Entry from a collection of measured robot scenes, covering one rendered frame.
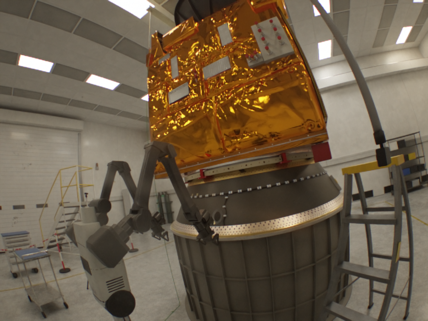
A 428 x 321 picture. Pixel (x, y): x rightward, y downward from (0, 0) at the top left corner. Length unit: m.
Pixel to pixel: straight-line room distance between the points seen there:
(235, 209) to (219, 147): 0.61
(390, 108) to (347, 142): 2.30
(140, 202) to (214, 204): 0.94
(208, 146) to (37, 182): 7.30
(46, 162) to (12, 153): 1.53
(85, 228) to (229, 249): 1.07
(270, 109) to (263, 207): 0.80
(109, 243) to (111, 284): 0.28
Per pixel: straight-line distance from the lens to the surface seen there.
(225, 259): 1.58
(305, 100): 1.58
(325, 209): 1.68
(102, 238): 0.71
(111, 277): 0.93
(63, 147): 8.72
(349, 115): 7.39
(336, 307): 1.46
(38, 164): 8.35
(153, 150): 0.88
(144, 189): 0.82
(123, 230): 0.75
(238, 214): 1.50
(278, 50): 1.81
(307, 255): 1.63
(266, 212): 1.48
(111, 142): 9.80
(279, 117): 1.58
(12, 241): 5.09
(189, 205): 1.00
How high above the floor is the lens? 1.56
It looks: 8 degrees up
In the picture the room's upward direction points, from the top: 9 degrees counter-clockwise
